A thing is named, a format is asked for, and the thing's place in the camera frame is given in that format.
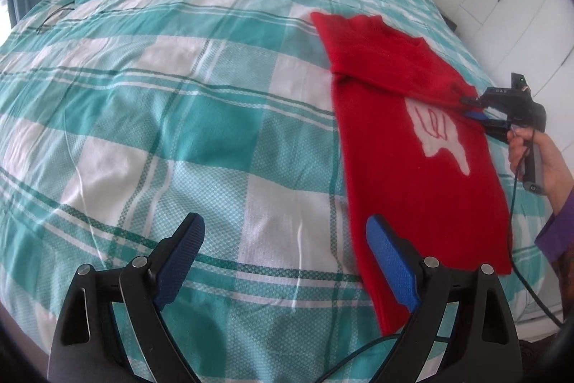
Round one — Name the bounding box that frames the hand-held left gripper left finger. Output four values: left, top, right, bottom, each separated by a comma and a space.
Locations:
47, 211, 207, 383

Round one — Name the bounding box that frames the red sweater with white animal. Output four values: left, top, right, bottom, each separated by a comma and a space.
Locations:
311, 11, 513, 337

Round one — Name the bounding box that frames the purple sleeved right forearm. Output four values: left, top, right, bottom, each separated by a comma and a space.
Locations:
533, 187, 574, 265

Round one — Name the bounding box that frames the person's right hand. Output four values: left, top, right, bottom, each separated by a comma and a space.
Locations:
507, 126, 574, 211

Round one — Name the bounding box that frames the teal white checkered bedspread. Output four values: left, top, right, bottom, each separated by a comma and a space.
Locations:
0, 0, 561, 383

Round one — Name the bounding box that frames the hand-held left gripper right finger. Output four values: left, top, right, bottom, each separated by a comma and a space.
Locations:
366, 214, 523, 383

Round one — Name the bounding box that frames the black cable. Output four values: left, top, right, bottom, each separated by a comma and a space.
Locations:
506, 132, 564, 327
313, 333, 404, 383

